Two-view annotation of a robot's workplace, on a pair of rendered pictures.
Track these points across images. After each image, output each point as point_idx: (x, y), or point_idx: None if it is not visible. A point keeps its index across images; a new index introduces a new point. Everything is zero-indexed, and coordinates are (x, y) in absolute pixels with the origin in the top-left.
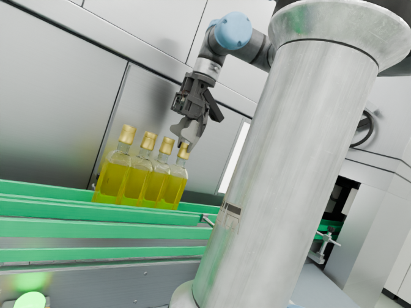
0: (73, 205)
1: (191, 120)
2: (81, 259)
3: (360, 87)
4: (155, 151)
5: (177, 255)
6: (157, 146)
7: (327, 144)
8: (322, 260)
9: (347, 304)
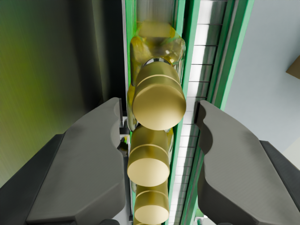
0: (174, 165)
1: (81, 221)
2: (199, 132)
3: None
4: (34, 99)
5: (219, 35)
6: (22, 106)
7: None
8: None
9: None
